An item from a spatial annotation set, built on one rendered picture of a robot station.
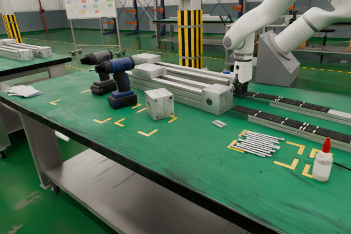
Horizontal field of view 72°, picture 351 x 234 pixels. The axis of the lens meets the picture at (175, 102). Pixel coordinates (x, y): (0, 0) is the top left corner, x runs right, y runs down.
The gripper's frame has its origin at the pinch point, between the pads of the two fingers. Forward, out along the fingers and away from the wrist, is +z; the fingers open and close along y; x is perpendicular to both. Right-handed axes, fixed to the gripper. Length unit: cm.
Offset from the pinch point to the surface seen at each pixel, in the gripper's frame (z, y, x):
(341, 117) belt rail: 0.8, -2.1, -41.7
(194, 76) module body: -4.2, -5.0, 25.2
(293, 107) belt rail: 1.7, -1.4, -24.7
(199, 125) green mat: 3.0, -35.7, -3.2
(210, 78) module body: -4.9, -5.0, 14.7
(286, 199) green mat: 3, -52, -42
